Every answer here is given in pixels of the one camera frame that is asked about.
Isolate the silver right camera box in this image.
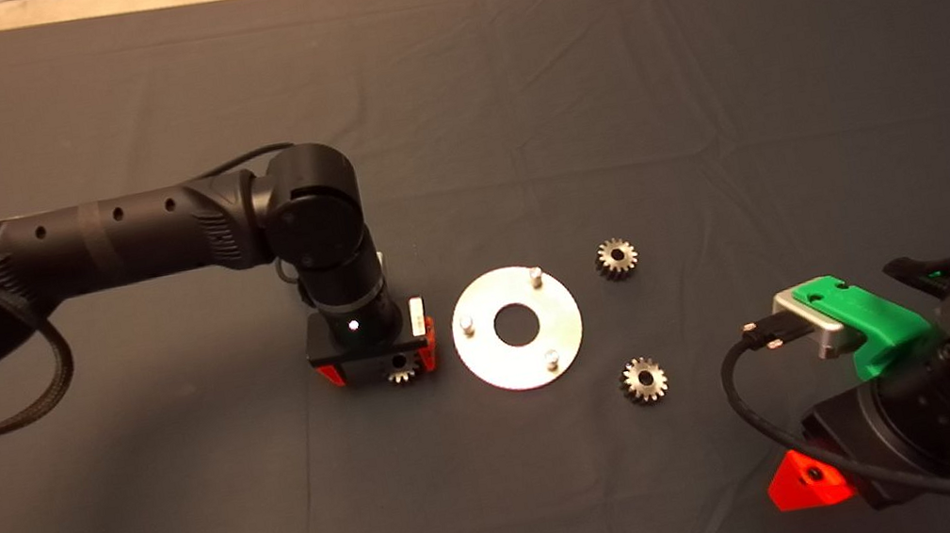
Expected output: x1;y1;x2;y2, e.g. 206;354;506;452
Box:
770;278;866;367

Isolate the green right camera mount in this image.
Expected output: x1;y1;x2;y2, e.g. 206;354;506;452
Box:
790;260;945;391

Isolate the round metal carrier plate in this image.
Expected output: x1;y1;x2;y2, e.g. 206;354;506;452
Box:
443;257;593;401

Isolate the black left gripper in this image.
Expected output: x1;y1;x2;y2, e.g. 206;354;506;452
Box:
300;295;444;395

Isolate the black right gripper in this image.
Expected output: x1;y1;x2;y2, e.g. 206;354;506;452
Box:
753;375;928;527

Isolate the dark grey table cloth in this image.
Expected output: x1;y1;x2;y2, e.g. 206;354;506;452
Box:
0;0;950;533

